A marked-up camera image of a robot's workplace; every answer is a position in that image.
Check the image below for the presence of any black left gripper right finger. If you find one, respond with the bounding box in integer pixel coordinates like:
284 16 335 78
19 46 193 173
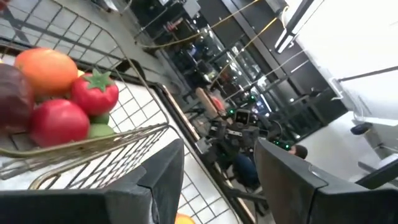
254 138 398 224

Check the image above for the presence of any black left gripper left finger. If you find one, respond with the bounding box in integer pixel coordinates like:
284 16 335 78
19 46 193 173
0 138 186 224

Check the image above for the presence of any green lime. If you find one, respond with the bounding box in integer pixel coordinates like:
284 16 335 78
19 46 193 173
87 123 116 139

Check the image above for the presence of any green red mango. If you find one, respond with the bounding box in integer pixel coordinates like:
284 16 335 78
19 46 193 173
90 113 111 125

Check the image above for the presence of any yellow bell pepper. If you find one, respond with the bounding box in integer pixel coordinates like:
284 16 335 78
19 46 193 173
174 213 197 224

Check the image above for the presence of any red apple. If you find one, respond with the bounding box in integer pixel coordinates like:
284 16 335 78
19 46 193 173
29 98 91 148

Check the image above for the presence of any red tomato green stem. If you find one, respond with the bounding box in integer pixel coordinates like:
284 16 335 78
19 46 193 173
70 68 120 118

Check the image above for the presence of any dark purple plum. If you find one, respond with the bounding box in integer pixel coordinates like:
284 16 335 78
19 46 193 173
0 63 35 133

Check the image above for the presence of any orange fruit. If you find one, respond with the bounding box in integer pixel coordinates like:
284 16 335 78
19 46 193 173
14 47 79 97

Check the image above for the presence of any person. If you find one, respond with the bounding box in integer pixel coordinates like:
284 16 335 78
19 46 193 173
232 144 309 190

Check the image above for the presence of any metal wire basket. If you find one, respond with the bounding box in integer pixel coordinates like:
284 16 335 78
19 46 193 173
0 0 170 181

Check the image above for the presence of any yellow cable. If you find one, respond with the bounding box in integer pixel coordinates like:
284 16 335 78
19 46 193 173
136 0 261 50

